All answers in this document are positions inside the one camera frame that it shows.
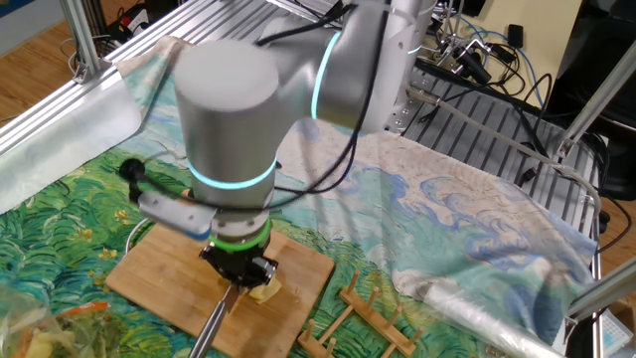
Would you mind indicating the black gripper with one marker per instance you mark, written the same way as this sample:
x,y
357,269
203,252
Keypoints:
x,y
241,261

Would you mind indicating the steel cleaver knife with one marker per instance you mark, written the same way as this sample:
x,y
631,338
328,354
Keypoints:
x,y
211,328

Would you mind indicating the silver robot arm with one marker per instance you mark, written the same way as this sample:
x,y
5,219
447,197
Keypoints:
x,y
228,124

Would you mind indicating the thin potato slice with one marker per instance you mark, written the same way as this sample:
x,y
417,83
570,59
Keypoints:
x,y
266,292

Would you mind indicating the bamboo cutting board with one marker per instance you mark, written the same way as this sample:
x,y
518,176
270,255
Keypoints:
x,y
159,278

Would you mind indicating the wooden peg rack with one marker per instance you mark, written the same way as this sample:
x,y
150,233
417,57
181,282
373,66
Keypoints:
x,y
377,323

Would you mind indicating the plastic bag with orange label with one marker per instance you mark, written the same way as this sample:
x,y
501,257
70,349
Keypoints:
x,y
74,328

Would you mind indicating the painted landscape tablecloth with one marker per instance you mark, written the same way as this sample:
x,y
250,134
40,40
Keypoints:
x,y
422,209

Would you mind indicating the small yellow potato scrap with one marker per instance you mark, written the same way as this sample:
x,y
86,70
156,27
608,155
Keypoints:
x,y
42,345

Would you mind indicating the plastic wrap roll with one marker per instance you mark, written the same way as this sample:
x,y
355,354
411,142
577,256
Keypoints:
x,y
472,313

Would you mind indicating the black red power strip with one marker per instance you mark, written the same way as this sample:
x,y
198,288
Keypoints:
x,y
131,20

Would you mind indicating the black power adapter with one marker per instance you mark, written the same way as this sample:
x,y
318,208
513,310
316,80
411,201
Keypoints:
x,y
515,36

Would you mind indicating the white perforated box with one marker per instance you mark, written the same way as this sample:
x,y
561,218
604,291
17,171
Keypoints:
x,y
610,335

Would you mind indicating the black computer tower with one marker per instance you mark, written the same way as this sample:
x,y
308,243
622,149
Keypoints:
x,y
606,59

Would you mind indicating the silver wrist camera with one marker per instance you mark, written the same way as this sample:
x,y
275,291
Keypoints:
x,y
174,214

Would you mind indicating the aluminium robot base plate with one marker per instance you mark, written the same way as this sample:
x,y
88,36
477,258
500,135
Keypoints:
x,y
402,117

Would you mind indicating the aluminium frame post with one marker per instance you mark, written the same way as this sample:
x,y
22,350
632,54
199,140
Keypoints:
x,y
596,99
82,40

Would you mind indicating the black clamp mount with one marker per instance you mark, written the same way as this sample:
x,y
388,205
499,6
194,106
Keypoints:
x,y
472,64

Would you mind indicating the aluminium frame beam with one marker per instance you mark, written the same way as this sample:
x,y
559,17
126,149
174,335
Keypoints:
x,y
606,291

